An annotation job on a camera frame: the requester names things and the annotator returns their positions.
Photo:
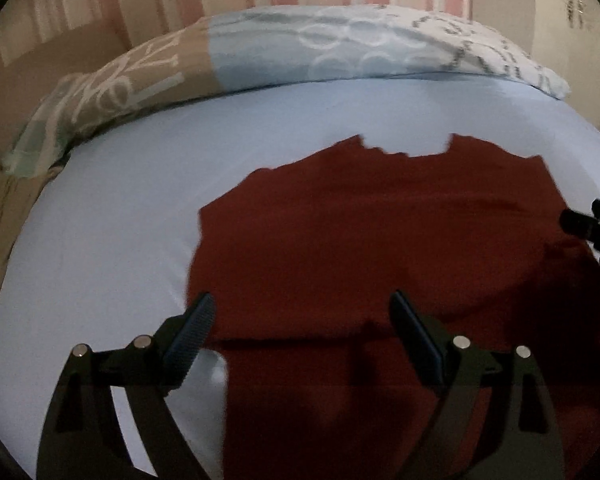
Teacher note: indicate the beige folded blanket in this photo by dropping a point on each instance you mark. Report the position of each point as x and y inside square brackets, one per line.
[5, 230]

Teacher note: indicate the pinkish brown headboard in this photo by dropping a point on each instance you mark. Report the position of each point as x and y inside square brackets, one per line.
[35, 75]

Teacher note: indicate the patterned blue beige pillow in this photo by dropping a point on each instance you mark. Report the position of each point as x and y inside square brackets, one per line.
[260, 45]

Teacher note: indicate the dark red garment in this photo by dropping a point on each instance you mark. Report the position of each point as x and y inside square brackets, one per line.
[370, 240]

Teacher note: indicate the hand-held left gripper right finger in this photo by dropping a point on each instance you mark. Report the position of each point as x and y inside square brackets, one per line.
[420, 340]

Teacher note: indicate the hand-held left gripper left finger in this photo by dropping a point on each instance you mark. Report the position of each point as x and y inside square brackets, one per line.
[195, 332]

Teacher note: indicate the cream wardrobe with flower stickers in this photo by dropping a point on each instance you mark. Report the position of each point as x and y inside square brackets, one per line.
[575, 15]

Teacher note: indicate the light blue bed sheet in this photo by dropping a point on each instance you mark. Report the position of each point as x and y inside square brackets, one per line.
[130, 210]

